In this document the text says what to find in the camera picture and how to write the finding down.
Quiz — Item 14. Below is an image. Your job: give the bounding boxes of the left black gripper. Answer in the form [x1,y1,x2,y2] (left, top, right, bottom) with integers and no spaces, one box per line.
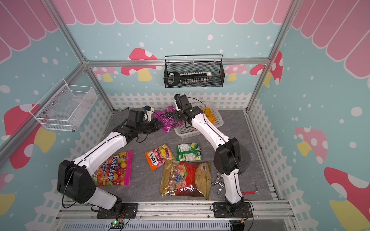
[136,117,164,133]

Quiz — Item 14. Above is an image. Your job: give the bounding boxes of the purple grape candy bag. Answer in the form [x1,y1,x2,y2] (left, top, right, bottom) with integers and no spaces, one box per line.
[153,106,184,133]

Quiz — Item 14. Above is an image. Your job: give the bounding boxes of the white plastic basket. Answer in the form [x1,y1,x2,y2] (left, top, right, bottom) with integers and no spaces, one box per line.
[174,101,224,139]

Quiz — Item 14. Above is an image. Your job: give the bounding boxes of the yellow orange candy bag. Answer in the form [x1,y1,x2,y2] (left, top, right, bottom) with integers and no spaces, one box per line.
[203,107,216,124]

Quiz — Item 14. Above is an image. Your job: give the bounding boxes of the orange Fox's candy bag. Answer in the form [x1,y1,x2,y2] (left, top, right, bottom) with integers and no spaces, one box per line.
[145,144,175,171]

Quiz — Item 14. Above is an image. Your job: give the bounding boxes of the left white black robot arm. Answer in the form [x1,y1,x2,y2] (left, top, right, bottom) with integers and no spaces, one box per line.
[57,106,163,215]

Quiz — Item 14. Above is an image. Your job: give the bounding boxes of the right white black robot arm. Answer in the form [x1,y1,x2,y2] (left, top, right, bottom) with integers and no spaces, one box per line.
[173,94,244,212]

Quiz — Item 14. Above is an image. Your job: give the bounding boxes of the black socket tool set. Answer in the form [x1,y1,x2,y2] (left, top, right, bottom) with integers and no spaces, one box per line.
[167,71,212,87]

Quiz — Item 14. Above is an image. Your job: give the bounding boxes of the green candy bag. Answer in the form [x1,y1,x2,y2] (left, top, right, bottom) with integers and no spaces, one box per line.
[176,142,202,162]

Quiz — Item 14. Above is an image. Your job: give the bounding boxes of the pink fruit chewy candy bag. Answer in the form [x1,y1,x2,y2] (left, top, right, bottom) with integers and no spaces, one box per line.
[92,151,133,187]

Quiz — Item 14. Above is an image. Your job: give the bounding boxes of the large gold red candy bag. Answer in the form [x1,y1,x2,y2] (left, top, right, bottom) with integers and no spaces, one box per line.
[160,160,212,200]

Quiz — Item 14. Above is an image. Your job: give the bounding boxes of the silver metal clamp parts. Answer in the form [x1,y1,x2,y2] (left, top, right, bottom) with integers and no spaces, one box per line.
[211,172,225,195]

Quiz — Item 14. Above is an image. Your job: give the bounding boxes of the small circuit board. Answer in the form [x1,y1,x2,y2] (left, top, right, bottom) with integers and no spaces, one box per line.
[110,221,125,230]

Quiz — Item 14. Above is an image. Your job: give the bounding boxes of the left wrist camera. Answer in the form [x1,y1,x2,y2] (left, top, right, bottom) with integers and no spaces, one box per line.
[143,105,154,121]

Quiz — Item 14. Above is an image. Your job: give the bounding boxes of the black wire wall basket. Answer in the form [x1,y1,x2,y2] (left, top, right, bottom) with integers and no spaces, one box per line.
[163,54,225,88]

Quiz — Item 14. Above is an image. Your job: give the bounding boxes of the white wire wall basket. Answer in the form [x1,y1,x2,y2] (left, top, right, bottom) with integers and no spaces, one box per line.
[29,79,98,132]

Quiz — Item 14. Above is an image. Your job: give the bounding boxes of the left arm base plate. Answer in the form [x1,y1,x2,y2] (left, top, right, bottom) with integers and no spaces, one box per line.
[96,203,139,219]

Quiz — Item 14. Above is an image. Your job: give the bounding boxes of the red handled tool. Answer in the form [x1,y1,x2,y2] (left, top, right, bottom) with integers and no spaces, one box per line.
[242,184,259,195]

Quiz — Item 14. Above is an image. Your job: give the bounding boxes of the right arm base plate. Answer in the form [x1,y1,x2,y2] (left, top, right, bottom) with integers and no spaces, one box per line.
[210,201,253,218]

